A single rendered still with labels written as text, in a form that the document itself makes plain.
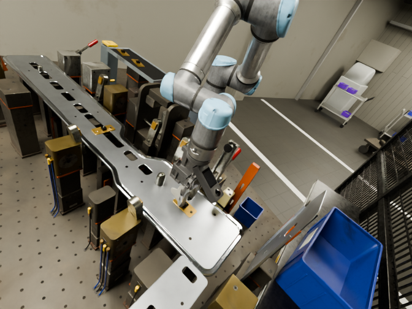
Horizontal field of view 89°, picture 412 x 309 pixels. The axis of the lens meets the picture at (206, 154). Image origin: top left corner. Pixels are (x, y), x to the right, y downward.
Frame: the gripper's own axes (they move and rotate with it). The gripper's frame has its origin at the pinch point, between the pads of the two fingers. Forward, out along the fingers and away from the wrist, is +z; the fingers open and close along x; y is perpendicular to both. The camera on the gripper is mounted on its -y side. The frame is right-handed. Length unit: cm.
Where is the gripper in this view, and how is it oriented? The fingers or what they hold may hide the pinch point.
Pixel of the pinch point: (186, 202)
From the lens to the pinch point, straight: 71.5
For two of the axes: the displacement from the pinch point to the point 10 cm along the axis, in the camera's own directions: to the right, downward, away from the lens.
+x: -5.9, 3.4, -7.3
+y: -7.4, -5.8, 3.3
